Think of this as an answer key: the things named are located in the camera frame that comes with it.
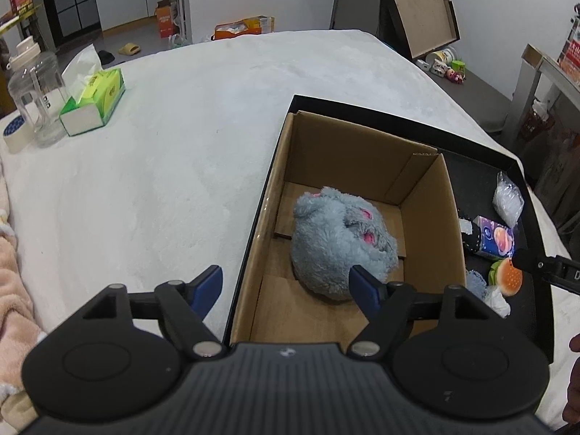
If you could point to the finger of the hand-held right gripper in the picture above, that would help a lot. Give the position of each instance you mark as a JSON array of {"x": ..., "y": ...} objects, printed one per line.
[{"x": 553, "y": 272}]

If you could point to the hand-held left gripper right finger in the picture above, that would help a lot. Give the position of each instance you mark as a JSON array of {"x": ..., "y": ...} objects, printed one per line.
[{"x": 365, "y": 292}]

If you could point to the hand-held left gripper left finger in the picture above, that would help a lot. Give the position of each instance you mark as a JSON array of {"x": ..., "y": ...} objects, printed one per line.
[{"x": 206, "y": 292}]

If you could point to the burger squishy toy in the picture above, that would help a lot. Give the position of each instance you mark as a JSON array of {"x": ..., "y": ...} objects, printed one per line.
[{"x": 506, "y": 278}]

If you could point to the grey plush toy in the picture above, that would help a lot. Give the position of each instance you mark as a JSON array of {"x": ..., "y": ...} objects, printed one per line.
[{"x": 335, "y": 240}]

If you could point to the blue tissue pack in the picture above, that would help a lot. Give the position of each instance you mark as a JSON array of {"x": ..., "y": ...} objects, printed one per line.
[{"x": 494, "y": 235}]

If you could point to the clear bag of white beads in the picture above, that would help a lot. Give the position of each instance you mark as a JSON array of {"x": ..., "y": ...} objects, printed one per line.
[{"x": 508, "y": 199}]

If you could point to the black shallow tray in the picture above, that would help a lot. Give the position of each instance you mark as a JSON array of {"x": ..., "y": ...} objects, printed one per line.
[{"x": 475, "y": 176}]

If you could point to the brown cardboard box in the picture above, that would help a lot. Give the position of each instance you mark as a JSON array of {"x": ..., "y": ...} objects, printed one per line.
[{"x": 344, "y": 154}]

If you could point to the person's right hand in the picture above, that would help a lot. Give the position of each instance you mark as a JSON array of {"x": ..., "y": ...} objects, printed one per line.
[{"x": 573, "y": 394}]

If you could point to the red bag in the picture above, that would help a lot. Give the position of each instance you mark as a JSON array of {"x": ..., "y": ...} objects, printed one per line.
[{"x": 537, "y": 122}]

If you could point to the pink towel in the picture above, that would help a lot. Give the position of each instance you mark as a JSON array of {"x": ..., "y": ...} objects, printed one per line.
[{"x": 16, "y": 290}]

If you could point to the grey metal table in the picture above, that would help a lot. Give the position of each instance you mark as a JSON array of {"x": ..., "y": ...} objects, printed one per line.
[{"x": 528, "y": 81}]

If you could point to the small toy figures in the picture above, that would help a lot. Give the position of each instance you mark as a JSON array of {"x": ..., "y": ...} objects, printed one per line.
[{"x": 448, "y": 75}]

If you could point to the green tissue box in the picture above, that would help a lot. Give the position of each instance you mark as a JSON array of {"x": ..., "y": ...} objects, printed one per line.
[{"x": 95, "y": 95}]

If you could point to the small green cup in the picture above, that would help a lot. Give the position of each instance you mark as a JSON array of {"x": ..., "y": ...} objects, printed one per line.
[{"x": 458, "y": 65}]

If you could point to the white round jar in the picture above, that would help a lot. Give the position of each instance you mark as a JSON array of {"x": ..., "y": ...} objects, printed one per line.
[{"x": 442, "y": 57}]

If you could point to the white tape roll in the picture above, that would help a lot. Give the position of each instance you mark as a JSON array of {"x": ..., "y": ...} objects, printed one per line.
[{"x": 16, "y": 133}]

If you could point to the green plastic bag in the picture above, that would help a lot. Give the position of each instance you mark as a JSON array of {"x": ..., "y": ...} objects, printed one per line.
[{"x": 176, "y": 40}]

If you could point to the black slipper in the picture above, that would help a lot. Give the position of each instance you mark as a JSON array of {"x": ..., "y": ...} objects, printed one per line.
[{"x": 107, "y": 57}]

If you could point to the yellow slipper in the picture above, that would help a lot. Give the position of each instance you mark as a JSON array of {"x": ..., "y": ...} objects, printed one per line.
[{"x": 129, "y": 48}]

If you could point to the clear glass jar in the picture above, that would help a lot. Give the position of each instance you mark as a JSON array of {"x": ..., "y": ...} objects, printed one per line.
[{"x": 38, "y": 95}]

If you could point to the orange bag on floor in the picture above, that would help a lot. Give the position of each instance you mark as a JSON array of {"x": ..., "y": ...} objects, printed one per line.
[{"x": 244, "y": 27}]

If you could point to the orange cardboard box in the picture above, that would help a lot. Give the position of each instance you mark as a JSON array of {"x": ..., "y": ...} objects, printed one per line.
[{"x": 165, "y": 20}]

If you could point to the black grid door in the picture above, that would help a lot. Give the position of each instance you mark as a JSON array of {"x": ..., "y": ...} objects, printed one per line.
[{"x": 72, "y": 0}]

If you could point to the wooden board with black frame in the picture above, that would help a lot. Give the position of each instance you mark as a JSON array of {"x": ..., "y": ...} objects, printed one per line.
[{"x": 419, "y": 4}]

